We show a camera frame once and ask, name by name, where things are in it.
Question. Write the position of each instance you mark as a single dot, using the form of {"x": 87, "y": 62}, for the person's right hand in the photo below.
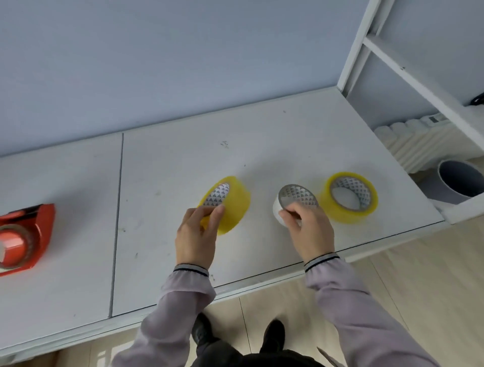
{"x": 312, "y": 236}

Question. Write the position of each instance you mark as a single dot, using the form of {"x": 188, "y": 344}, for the person's left hand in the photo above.
{"x": 194, "y": 242}

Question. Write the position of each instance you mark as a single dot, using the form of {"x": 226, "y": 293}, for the person's left thumb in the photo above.
{"x": 218, "y": 220}

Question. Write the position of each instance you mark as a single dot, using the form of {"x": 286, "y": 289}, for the person's right thumb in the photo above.
{"x": 288, "y": 219}

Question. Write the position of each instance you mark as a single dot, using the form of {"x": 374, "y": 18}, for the white tape roll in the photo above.
{"x": 278, "y": 207}

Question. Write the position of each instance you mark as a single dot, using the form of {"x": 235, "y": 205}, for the yellow tape roll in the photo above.
{"x": 368, "y": 206}
{"x": 235, "y": 204}

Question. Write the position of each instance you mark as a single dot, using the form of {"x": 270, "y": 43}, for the person's right forearm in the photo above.
{"x": 355, "y": 313}

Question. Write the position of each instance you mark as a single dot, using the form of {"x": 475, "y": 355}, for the person's left forearm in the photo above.
{"x": 170, "y": 317}

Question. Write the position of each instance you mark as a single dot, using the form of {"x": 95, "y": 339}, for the person's black left shoe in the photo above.
{"x": 202, "y": 331}

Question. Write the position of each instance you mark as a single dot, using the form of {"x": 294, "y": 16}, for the person's black shoe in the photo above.
{"x": 202, "y": 331}
{"x": 273, "y": 336}

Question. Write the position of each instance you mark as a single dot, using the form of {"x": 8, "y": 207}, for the person's black right shoe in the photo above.
{"x": 273, "y": 336}

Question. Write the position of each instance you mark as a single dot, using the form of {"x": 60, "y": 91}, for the person's dark trousers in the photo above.
{"x": 249, "y": 359}

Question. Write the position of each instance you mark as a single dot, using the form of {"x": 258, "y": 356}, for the white radiator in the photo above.
{"x": 419, "y": 145}

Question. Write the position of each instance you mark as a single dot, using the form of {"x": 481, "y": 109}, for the grey plastic pipe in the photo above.
{"x": 453, "y": 179}

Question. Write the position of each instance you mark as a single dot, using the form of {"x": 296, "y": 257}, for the red tape dispenser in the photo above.
{"x": 44, "y": 230}

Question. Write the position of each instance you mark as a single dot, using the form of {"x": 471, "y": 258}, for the clear tape roll red core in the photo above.
{"x": 13, "y": 244}

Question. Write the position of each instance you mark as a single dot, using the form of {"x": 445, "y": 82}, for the black object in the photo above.
{"x": 478, "y": 99}

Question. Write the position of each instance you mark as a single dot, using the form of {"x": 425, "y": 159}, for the white metal frame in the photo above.
{"x": 416, "y": 77}

